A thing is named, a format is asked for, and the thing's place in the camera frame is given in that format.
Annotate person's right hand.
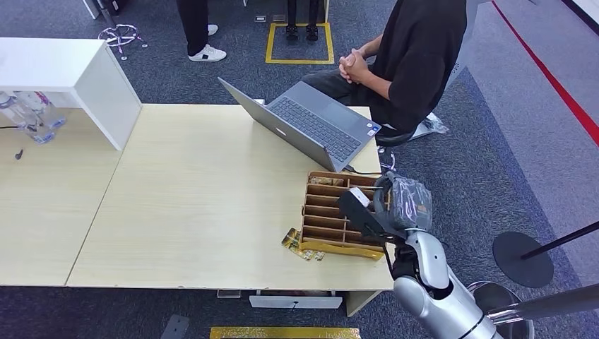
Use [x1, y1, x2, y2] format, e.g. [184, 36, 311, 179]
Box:
[340, 48, 370, 71]

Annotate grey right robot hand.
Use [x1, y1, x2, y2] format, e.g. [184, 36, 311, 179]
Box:
[372, 172, 434, 232]

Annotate person's left hand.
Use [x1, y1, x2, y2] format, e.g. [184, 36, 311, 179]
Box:
[339, 64, 371, 85]

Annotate seated person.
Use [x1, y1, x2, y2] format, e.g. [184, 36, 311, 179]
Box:
[302, 0, 469, 136]

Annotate patterned card with brown print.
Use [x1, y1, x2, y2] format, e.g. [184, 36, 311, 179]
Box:
[309, 175, 345, 187]

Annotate wooden slotted card organizer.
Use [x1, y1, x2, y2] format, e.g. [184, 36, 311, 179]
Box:
[298, 170, 392, 261]

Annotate standing person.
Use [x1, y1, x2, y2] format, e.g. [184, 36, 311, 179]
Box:
[175, 0, 228, 63]

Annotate yellow floor tape square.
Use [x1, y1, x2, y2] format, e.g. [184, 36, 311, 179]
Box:
[265, 22, 336, 66]

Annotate grey open laptop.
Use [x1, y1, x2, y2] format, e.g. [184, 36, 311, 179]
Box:
[217, 76, 382, 172]

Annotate black round stool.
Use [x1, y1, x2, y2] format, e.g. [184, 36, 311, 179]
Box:
[375, 132, 415, 173]

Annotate black pair of legs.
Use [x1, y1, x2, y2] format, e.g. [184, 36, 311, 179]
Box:
[285, 0, 321, 44]

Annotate clear plastic bag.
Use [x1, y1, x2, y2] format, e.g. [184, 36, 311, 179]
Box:
[411, 113, 451, 141]

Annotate black stanchion with disc base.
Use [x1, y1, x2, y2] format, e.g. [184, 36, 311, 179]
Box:
[492, 220, 599, 289]

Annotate white under-desk tray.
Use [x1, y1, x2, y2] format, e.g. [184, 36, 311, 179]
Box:
[249, 290, 343, 310]

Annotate chrome stanchion with round base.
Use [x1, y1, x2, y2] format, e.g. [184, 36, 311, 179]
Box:
[468, 280, 599, 339]

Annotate gold floor tape strip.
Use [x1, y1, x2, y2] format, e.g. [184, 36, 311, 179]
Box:
[209, 326, 362, 339]

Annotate white desk shelf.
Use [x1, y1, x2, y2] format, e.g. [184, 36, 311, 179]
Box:
[0, 37, 143, 152]

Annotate clear plastic water bottle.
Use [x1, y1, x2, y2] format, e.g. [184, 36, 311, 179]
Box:
[0, 91, 57, 145]
[20, 91, 68, 131]

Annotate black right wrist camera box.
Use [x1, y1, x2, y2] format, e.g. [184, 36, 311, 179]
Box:
[336, 186, 398, 240]

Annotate black laptop cable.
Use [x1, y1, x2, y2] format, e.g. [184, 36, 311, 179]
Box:
[345, 164, 383, 177]

